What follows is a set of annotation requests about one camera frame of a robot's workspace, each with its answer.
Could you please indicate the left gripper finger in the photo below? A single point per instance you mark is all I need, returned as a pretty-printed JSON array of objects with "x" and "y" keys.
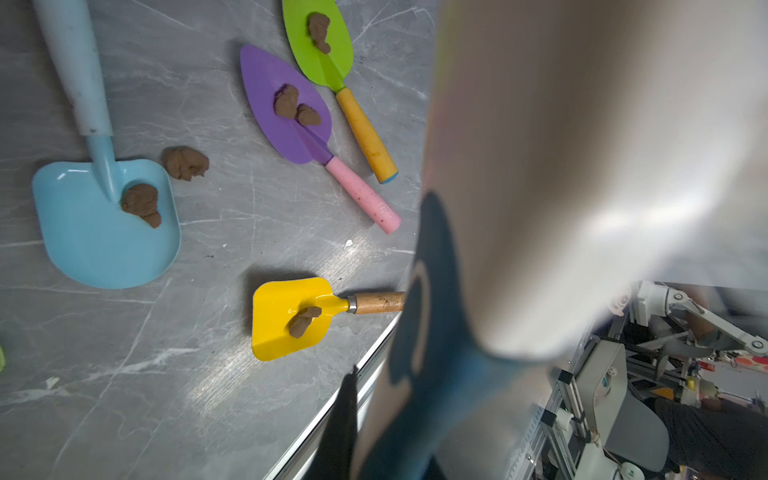
[{"x": 333, "y": 457}]

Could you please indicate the light blue scoop trowel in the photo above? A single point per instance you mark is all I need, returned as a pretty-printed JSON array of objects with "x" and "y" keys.
[{"x": 105, "y": 223}]

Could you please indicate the scrub brush blue white handle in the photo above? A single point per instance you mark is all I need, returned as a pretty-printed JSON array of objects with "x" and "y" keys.
[{"x": 571, "y": 147}]

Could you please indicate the brown soil lump on table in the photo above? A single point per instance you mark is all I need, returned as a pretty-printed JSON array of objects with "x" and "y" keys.
[{"x": 184, "y": 163}]

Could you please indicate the yellow scoop wooden handle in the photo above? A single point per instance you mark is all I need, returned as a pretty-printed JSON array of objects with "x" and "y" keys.
[{"x": 293, "y": 315}]

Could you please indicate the purple trowel pink handle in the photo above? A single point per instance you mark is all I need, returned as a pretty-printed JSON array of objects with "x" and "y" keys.
[{"x": 296, "y": 121}]

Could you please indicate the green leaf trowel yellow handle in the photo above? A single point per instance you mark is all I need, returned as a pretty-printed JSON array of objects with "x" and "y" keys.
[{"x": 322, "y": 47}]

